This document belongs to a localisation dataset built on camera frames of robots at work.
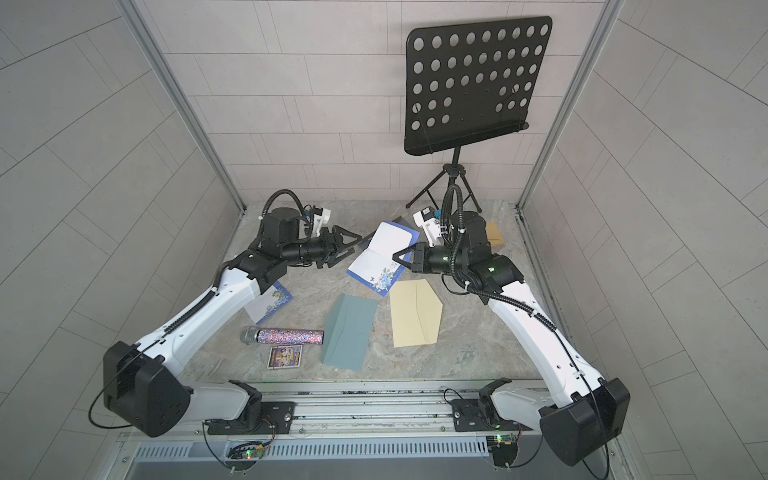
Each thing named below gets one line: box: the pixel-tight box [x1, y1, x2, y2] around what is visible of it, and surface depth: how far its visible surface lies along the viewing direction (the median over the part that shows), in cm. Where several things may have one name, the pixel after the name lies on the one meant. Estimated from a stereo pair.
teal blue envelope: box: [322, 293, 378, 372], surface depth 87 cm
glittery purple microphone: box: [240, 326, 325, 345], surface depth 82 cm
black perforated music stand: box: [404, 16, 552, 213], surface depth 69 cm
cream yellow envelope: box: [390, 278, 443, 348], surface depth 89 cm
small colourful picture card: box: [267, 345, 303, 369], surface depth 80 cm
